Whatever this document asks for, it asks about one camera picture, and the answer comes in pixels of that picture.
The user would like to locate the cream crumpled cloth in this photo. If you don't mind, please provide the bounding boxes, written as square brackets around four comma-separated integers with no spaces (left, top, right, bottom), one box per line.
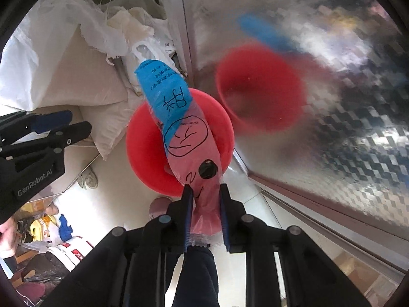
[107,8,155,43]

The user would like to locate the pink slipper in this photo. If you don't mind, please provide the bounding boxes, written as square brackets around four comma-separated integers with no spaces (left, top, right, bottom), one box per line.
[150,196,175,221]

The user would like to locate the dark plastic bag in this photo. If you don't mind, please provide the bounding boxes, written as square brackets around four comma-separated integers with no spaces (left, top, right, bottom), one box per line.
[19,253,69,282]

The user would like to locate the person's left hand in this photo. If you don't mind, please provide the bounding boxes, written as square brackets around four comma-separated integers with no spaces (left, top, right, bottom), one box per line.
[0,216,17,258]

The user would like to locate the white stuffed sack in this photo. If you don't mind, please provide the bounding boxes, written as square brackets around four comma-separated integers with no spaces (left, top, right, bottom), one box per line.
[80,102,141,160]

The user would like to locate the red plastic bin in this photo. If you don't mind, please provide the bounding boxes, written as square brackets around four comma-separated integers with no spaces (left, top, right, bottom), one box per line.
[126,89,235,197]

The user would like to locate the white bucket red label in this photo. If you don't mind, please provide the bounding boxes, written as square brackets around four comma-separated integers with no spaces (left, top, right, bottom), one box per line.
[48,235,95,267]

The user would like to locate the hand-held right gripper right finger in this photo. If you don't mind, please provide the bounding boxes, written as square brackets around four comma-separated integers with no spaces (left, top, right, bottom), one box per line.
[219,183,373,307]

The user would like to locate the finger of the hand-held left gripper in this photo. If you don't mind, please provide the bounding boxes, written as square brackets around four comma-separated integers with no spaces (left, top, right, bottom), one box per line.
[0,121,93,162]
[0,109,73,144]

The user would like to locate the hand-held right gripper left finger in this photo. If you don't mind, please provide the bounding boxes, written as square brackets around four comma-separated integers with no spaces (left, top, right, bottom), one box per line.
[41,186,195,307]

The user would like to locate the foil covered cabinet door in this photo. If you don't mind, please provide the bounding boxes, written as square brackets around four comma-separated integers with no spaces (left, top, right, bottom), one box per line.
[179,0,409,263]

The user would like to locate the blue and pink plastic packet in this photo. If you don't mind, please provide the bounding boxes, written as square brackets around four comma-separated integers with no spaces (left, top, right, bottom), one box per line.
[133,59,224,247]

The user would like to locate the blue cloth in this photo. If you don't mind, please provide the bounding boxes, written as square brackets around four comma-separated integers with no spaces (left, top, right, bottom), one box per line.
[58,214,75,240]

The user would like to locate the yellow plastic jug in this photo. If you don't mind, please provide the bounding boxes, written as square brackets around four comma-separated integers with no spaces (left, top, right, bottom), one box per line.
[29,216,55,240]

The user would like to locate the white woven sack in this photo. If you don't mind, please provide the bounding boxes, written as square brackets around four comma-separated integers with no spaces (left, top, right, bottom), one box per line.
[0,0,135,109]

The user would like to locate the white sneakers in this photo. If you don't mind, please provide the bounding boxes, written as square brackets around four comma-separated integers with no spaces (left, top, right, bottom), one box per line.
[78,166,99,190]

